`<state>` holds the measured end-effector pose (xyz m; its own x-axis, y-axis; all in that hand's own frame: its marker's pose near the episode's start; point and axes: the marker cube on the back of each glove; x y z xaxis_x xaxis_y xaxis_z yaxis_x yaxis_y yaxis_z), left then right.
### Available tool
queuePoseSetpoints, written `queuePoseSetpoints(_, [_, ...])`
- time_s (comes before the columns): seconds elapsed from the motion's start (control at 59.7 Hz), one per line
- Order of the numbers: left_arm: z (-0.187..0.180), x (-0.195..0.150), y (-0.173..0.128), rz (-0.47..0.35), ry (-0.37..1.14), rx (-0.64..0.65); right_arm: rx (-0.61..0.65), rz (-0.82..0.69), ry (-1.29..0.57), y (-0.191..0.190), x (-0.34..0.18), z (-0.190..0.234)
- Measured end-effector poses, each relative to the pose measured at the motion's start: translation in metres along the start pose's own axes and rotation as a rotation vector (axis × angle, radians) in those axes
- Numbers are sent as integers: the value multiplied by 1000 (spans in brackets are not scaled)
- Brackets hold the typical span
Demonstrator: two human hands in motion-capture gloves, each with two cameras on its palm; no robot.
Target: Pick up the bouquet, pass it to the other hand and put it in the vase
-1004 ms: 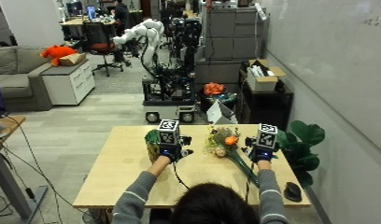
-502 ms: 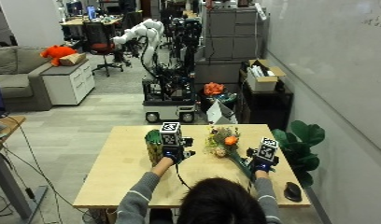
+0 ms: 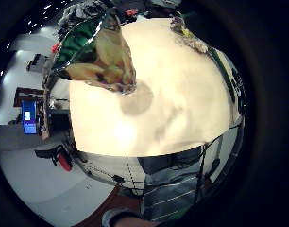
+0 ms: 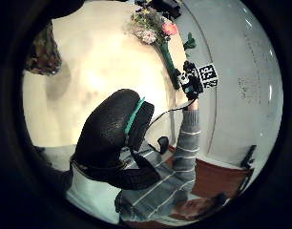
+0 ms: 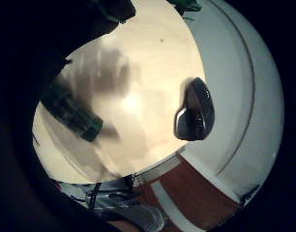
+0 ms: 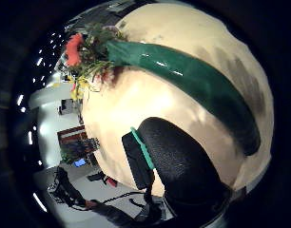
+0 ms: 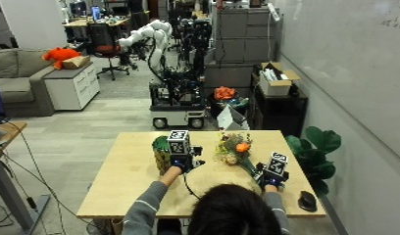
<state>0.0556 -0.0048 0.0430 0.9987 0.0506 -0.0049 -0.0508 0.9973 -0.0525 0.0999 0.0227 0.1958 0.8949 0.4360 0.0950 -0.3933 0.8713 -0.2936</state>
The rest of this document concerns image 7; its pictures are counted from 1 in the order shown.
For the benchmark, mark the mobile robot cart with wheels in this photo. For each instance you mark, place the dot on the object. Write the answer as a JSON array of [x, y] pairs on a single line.
[[177, 98]]

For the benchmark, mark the wooden side desk grey leg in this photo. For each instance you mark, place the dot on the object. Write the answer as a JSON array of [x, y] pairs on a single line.
[[8, 169]]

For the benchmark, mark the small brown cardboard box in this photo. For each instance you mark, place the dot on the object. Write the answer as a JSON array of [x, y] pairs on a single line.
[[76, 62]]

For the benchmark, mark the mixed flower bouquet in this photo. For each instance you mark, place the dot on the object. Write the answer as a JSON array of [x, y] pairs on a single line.
[[234, 150]]

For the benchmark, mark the white marker cube right glove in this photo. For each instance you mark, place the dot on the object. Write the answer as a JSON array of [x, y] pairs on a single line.
[[277, 164]]

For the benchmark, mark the open cardboard box with items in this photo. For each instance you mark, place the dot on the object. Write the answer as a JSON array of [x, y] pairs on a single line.
[[276, 80]]

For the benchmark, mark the wall whiteboard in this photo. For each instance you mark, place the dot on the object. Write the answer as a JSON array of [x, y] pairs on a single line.
[[351, 65]]

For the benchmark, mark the black office chair red seat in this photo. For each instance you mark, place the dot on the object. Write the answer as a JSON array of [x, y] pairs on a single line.
[[105, 45]]

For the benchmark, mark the person's left hand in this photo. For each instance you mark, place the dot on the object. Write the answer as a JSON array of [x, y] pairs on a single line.
[[185, 164]]

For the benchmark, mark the green leafy potted plant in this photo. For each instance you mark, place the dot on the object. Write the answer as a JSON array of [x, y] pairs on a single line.
[[314, 155]]

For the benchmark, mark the wooden office desk with clutter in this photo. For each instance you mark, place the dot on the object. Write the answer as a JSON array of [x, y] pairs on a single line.
[[94, 21]]

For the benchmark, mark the black computer mouse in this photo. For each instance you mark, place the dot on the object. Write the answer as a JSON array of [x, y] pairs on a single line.
[[306, 201]]

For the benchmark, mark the grey sofa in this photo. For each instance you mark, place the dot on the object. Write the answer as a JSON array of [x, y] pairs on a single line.
[[16, 81]]

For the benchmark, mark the black low cabinet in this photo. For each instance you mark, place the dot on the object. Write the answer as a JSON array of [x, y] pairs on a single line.
[[278, 112]]

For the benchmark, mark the white folded paper bag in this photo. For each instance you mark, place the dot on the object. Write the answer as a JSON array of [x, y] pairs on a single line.
[[230, 119]]

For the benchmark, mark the orange flowers in black bin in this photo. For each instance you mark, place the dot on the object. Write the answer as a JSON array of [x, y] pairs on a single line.
[[225, 98]]

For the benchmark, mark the person's right hand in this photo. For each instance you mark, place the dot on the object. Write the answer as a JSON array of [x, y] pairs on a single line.
[[272, 180]]

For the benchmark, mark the white marker cube glove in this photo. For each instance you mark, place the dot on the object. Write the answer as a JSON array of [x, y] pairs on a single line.
[[277, 164], [178, 142]]

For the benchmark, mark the orange plush toy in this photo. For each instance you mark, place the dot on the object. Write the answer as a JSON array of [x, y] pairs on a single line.
[[59, 56]]

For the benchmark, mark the white marker cube left glove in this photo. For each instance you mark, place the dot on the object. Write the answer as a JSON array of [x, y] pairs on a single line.
[[178, 142]]

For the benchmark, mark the grey filing cabinets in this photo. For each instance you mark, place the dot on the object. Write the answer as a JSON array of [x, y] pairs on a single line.
[[242, 42]]

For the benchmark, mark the white drawer cabinet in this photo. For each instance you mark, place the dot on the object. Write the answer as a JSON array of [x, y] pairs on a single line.
[[72, 85]]

